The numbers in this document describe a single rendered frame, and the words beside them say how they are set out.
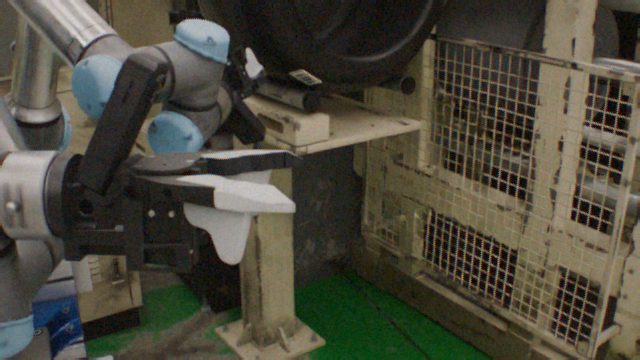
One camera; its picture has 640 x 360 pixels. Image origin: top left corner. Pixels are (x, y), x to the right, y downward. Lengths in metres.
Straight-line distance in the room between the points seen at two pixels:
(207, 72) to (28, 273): 0.37
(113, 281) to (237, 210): 1.73
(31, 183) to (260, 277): 1.47
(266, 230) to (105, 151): 1.41
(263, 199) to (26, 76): 0.85
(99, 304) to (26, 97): 1.06
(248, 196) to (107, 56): 0.40
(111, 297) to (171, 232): 1.68
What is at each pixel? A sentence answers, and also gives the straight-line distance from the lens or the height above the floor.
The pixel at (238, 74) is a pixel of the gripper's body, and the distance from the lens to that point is 1.06.
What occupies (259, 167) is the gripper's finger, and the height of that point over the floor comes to 1.05.
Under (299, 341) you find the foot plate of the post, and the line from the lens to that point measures 2.13.
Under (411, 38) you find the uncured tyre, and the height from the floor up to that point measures 1.02.
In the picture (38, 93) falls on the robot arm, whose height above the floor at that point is 0.98.
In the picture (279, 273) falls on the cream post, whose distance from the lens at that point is 1.98.
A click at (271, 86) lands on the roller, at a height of 0.91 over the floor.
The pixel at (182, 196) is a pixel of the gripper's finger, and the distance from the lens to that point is 0.46.
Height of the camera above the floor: 1.24
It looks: 21 degrees down
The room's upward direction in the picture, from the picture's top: straight up
